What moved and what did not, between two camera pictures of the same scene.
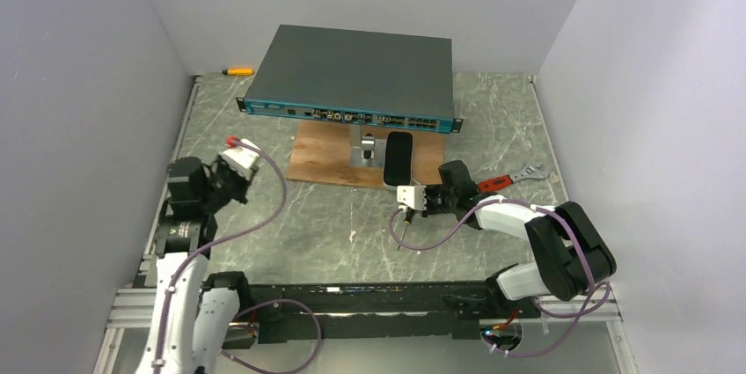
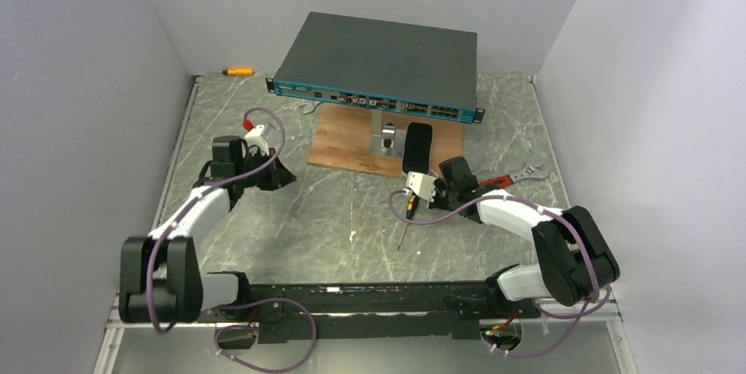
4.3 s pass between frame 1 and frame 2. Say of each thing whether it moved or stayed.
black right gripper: stayed
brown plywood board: moved
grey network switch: moved
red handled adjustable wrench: stayed
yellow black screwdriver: stayed
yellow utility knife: stayed
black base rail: stayed
